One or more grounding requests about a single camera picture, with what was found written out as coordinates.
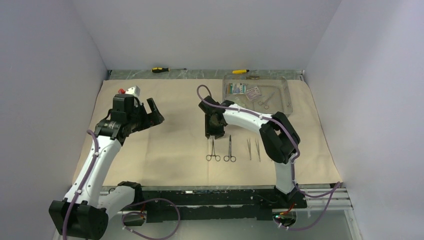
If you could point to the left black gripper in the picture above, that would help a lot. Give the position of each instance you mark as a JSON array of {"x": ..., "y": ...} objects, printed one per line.
[{"x": 156, "y": 117}]

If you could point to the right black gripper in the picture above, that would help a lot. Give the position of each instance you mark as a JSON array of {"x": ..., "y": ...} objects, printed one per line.
[{"x": 210, "y": 131}]

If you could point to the steel hemostat clamp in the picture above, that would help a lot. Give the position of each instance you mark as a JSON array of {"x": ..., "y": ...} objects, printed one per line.
[{"x": 212, "y": 155}]

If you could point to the steel tweezers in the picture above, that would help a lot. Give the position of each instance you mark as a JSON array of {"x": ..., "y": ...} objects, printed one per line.
[
  {"x": 249, "y": 147},
  {"x": 258, "y": 149}
]

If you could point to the beige surgical wrap cloth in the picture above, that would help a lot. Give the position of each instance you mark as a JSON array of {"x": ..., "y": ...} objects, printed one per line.
[{"x": 173, "y": 153}]

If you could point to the pink suture packet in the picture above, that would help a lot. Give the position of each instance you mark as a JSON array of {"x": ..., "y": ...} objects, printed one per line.
[{"x": 253, "y": 93}]

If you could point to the steel surgical scissors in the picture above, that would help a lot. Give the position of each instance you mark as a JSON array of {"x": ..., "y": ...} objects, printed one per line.
[{"x": 265, "y": 102}]

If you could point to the wire mesh instrument tray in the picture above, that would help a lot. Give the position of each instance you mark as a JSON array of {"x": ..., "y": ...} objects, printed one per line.
[{"x": 281, "y": 101}]

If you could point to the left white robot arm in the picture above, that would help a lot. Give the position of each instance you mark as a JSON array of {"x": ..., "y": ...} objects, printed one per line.
[{"x": 89, "y": 179}]

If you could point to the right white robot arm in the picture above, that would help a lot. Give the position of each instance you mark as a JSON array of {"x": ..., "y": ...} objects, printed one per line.
[{"x": 279, "y": 138}]

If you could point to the steel forceps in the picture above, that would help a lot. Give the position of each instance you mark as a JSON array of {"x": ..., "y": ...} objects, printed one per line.
[{"x": 229, "y": 157}]

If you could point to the green suture packet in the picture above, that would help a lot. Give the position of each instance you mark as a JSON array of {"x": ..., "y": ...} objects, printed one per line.
[{"x": 237, "y": 88}]

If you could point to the yellow black screwdriver left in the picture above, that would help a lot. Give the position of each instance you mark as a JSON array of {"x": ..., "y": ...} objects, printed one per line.
[{"x": 157, "y": 70}]

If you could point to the black yellow short screwdriver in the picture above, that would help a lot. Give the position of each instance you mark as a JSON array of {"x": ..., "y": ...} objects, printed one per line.
[{"x": 252, "y": 77}]

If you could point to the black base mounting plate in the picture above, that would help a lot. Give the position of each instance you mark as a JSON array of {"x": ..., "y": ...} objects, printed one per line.
[{"x": 260, "y": 203}]

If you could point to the right side aluminium rail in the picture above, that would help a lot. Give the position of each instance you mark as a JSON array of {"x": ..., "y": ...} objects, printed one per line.
[{"x": 300, "y": 75}]

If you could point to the aluminium rail frame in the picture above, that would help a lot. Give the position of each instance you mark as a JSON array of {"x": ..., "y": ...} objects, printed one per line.
[{"x": 317, "y": 201}]

